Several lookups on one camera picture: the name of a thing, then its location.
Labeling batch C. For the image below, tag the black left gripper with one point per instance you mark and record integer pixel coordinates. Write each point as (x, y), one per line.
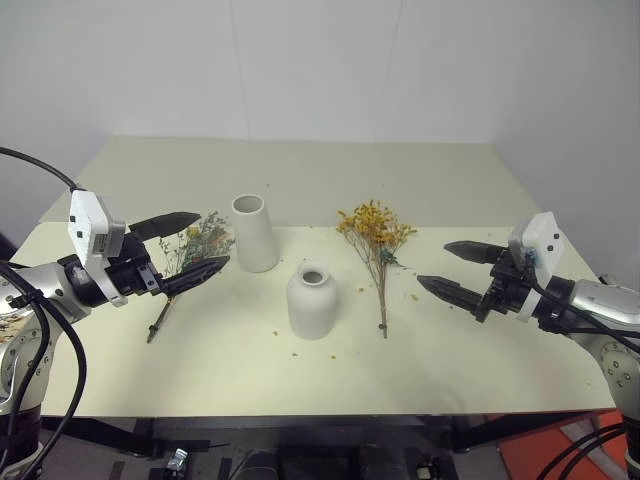
(131, 272)

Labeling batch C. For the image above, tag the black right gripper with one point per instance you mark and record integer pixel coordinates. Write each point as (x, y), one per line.
(505, 287)

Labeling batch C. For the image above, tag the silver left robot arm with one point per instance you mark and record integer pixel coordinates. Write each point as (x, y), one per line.
(37, 292)

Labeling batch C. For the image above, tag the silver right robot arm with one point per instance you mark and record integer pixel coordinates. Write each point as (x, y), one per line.
(597, 300)

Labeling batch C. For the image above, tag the tall white conical vase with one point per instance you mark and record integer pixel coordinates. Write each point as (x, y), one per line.
(254, 232)

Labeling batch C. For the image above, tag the short white round vase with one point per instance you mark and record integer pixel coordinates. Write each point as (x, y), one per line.
(312, 306)

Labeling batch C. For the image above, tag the green dried flower bunch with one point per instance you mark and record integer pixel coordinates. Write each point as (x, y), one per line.
(200, 245)

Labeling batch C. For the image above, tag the yellow dried flower bunch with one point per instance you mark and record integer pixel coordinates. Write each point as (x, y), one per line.
(377, 240)

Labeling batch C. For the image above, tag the orange floor mat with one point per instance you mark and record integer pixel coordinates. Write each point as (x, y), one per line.
(565, 445)

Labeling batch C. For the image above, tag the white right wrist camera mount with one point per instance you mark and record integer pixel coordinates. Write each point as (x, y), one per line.
(539, 240)

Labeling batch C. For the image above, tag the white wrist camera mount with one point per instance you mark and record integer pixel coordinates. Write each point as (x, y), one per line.
(539, 240)
(89, 226)

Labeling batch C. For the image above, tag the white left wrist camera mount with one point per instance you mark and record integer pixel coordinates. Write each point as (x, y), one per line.
(89, 226)

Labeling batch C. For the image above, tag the black table frame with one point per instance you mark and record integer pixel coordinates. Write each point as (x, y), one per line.
(280, 432)

